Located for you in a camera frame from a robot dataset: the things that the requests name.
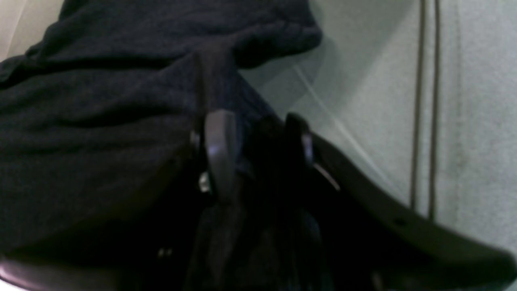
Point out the dark grey t-shirt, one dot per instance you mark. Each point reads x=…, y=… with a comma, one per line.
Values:
x=107, y=101

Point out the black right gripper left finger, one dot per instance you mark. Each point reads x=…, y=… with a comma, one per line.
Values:
x=156, y=249

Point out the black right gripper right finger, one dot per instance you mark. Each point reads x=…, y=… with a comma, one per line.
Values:
x=373, y=242

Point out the light green table cloth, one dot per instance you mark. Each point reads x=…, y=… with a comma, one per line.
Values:
x=421, y=96

